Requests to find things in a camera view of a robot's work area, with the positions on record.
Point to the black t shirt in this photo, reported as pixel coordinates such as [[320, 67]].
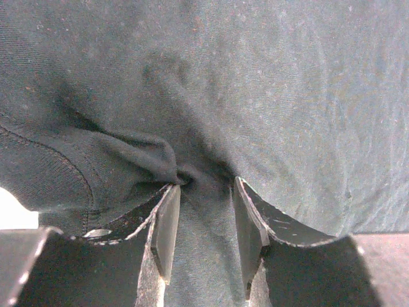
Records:
[[103, 102]]

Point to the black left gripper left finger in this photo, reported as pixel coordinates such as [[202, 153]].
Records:
[[127, 262]]

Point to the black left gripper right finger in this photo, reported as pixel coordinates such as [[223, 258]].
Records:
[[287, 263]]

